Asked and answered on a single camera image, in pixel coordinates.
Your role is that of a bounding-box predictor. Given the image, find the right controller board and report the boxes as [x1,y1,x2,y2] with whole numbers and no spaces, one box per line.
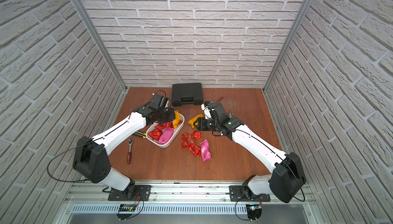
[246,205,262,222]

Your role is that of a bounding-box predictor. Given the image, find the aluminium front rail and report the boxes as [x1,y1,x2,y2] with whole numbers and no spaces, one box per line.
[62,179,317,206]

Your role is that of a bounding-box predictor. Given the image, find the black plastic tool case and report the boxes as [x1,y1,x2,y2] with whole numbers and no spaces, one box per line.
[172,83,204,107]

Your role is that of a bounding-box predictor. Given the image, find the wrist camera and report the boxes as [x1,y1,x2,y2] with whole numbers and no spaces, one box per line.
[148,94,168,110]
[201,101,220,119]

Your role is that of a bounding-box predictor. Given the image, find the red handled ratchet wrench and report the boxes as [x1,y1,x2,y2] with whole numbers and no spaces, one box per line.
[127,139,134,164]

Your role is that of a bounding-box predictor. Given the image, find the orange tea bag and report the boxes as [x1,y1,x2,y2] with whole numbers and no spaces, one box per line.
[188,114,204,128]

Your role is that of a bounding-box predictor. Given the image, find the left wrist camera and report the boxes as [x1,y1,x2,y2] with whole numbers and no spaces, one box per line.
[148,94,168,110]

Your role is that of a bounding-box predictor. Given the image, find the pink tea bag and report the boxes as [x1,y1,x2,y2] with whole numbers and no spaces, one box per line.
[158,128,174,145]
[200,139,211,162]

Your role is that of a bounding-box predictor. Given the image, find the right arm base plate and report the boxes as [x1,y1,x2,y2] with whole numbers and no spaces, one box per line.
[229,185,271,202]

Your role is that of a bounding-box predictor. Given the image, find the yellow black utility knife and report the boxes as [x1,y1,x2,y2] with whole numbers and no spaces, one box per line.
[133,131,146,139]

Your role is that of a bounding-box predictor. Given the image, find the yellow tea bag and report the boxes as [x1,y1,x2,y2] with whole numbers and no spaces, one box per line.
[173,110,181,129]

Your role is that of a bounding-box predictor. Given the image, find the white storage box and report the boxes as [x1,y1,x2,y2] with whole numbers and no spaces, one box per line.
[145,110,184,148]

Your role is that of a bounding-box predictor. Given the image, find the red tea bags in box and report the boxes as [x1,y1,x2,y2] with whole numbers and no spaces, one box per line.
[148,122,174,142]

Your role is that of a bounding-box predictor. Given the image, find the red tea bag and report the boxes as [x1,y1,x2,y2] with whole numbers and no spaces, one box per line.
[187,141,201,158]
[181,133,189,148]
[189,130,201,141]

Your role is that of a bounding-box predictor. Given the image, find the controller board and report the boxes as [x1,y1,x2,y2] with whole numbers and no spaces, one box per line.
[246,205,262,222]
[117,204,139,221]

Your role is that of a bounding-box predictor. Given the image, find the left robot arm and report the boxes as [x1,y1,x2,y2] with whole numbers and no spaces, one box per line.
[73,96,175,191]

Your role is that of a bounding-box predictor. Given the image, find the left controller board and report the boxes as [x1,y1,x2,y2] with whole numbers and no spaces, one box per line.
[117,204,139,221]

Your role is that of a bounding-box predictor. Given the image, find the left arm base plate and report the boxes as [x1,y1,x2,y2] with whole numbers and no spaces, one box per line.
[108,185,151,201]

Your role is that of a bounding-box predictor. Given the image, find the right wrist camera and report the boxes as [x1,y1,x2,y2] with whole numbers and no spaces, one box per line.
[201,101,220,119]

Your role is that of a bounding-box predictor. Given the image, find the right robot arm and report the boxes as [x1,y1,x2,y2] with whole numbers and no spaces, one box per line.
[193,101,306,203]

